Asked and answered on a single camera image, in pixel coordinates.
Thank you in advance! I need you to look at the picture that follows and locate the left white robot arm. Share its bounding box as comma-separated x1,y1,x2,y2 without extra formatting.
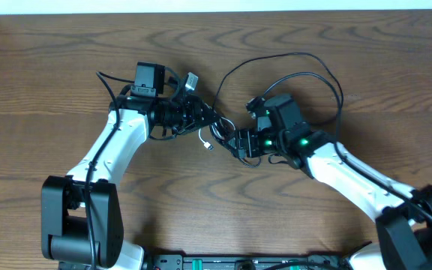
41,62,219,269

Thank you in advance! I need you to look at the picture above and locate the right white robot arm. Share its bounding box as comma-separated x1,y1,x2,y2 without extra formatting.
236,94,432,269

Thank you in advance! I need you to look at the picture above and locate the black usb cable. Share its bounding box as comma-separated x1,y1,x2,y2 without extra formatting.
210,51,345,169

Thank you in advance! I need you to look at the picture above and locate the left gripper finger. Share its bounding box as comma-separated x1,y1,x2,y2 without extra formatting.
199,100,220,117
199,112,221,128

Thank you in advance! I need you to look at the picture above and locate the white usb cable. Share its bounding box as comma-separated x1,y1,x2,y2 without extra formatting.
197,115,236,152

